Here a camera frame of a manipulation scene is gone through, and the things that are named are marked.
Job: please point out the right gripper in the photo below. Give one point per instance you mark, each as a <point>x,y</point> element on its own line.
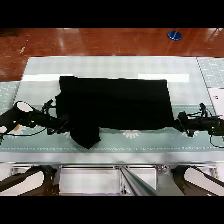
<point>185,124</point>

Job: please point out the black T-shirt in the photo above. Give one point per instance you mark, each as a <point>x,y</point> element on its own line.
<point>116,103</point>

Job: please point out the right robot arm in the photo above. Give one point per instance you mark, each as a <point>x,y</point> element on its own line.
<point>208,124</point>

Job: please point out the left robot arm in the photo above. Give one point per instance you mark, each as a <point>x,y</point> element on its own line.
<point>25,116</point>

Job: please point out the blue round disc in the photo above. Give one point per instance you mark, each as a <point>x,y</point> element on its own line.
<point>174,35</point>

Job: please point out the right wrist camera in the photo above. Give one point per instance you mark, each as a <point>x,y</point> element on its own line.
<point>203,110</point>

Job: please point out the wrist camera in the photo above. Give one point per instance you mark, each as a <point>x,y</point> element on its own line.
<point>203,110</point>
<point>48,105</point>

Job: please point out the silver frame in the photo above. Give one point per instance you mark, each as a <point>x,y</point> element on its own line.
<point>138,186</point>

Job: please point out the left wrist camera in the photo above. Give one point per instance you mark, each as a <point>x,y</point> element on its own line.
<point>48,105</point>

